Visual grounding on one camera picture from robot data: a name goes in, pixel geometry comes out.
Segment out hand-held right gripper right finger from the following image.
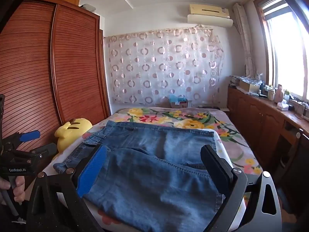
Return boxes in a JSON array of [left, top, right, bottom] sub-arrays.
[[200, 144, 283, 232]]

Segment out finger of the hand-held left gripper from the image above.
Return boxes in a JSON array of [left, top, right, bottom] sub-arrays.
[[29, 142, 58, 160], [10, 130, 41, 146]]

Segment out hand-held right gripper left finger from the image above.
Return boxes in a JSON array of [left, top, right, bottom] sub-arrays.
[[26, 144, 108, 232]]

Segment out blue denim pants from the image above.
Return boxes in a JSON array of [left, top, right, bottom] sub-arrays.
[[53, 120, 226, 232]]

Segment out person's left hand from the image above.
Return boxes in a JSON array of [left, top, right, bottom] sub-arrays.
[[0, 175, 26, 206]]

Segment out yellow plush toy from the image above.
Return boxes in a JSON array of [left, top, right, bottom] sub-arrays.
[[54, 118, 93, 152]]

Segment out brown wooden wardrobe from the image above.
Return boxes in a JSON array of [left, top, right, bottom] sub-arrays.
[[0, 0, 112, 174]]

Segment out floral bed blanket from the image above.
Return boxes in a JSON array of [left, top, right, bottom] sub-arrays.
[[80, 106, 264, 176]]

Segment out low wooden cabinet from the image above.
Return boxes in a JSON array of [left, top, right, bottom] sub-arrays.
[[227, 85, 309, 199]]

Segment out cardboard box with blue cloth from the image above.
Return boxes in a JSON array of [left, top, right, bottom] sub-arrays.
[[168, 94, 193, 109]]

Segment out dark chair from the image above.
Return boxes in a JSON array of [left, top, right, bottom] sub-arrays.
[[280, 126, 309, 214]]

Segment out tan cardboard box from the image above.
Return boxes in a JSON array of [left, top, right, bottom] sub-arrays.
[[239, 78, 261, 93]]

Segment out stack of packets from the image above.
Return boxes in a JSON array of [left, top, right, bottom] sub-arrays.
[[228, 75, 242, 88]]

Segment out pink bottle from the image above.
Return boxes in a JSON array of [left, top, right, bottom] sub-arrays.
[[274, 84, 285, 102]]

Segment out circle-patterned sheer curtain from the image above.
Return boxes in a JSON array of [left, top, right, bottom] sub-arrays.
[[103, 27, 225, 105]]

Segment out pale window drape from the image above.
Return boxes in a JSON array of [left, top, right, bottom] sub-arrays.
[[232, 2, 257, 78]]

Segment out window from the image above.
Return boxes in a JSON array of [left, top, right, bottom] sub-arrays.
[[253, 0, 309, 103]]

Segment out white air deflector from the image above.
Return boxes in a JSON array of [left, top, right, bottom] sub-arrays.
[[187, 14, 234, 28]]

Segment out cream air conditioner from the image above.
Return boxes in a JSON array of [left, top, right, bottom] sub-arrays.
[[189, 3, 231, 19]]

